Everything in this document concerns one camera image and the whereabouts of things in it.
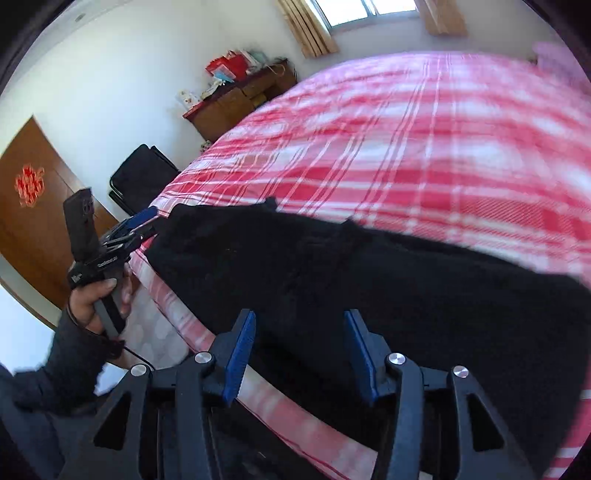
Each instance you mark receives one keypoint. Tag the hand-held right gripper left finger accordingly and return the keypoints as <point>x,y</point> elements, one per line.
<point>240,360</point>

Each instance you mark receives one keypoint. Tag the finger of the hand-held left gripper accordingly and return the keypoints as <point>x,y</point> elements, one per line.
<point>138,239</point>
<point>141,219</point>

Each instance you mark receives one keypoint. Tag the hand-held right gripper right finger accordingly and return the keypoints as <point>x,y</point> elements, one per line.
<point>362,360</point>

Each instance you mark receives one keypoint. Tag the black pants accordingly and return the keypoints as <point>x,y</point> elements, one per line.
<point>415,300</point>

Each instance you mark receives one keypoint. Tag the person's left forearm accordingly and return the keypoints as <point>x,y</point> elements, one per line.
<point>64,364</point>

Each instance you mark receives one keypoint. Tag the person's left hand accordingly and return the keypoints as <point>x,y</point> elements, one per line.
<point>85,307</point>

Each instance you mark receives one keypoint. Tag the black folding chair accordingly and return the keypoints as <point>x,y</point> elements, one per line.
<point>138,177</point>

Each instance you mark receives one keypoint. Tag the wooden door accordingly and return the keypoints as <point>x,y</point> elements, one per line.
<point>27,240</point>

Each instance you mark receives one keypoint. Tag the red knot decoration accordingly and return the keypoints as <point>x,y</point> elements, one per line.
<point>28,185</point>

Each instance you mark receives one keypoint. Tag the white printed box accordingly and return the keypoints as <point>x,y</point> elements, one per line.
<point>187,100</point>

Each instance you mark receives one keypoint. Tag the wooden desk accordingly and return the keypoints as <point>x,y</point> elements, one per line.
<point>226,110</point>

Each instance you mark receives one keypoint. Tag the red gift bag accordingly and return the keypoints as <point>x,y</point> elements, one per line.
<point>231,64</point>

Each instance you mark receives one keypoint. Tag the bed with red plaid sheet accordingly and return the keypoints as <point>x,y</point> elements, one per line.
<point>415,138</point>

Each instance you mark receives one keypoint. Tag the beige floral curtain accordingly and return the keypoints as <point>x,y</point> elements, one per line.
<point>309,27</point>
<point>441,16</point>

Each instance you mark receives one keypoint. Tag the sliding window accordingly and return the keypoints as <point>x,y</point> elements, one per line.
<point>360,11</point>

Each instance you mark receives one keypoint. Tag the pink folded blanket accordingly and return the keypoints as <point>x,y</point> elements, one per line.
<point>558,60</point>

